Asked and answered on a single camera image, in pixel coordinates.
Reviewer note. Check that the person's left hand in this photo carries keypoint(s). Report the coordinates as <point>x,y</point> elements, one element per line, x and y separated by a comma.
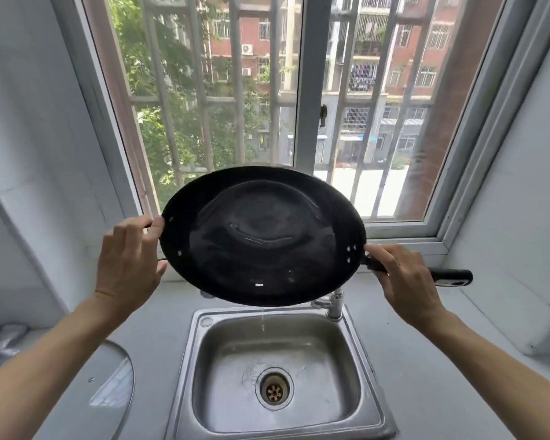
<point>126,265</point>

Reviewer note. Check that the person's right hand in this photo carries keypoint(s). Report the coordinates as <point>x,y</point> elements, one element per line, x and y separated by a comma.
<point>405,288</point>

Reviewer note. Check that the person's left thumb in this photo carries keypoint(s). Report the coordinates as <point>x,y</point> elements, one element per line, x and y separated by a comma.
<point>158,272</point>

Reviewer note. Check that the person's right thumb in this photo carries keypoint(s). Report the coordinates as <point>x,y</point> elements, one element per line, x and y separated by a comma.
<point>379,281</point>

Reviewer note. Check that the person's right forearm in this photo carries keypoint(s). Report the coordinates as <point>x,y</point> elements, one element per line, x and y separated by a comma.
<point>495,375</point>

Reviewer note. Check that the person's left forearm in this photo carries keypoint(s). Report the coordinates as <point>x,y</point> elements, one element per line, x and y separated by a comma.
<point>41,366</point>

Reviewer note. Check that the chrome faucet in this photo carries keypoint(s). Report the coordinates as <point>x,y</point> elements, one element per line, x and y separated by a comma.
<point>332,304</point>

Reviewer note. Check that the glass pot lid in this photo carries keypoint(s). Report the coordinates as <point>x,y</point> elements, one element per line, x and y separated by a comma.
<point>105,389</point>

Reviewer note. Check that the stainless steel sink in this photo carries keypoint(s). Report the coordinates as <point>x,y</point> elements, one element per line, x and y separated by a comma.
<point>279,371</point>

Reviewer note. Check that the sink drain strainer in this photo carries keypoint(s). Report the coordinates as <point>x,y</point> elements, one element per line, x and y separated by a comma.
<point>274,392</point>

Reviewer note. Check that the crumpled plastic bag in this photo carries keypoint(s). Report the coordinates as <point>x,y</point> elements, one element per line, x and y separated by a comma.
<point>0,343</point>

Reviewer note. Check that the black window latch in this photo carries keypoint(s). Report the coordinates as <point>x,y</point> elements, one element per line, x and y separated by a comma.
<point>323,115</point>

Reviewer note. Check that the white framed window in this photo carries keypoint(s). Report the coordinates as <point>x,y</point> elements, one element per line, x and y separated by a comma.
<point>298,109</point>

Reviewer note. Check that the metal window security bars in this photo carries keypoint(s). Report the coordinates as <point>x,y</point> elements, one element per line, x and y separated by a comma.
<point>275,82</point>

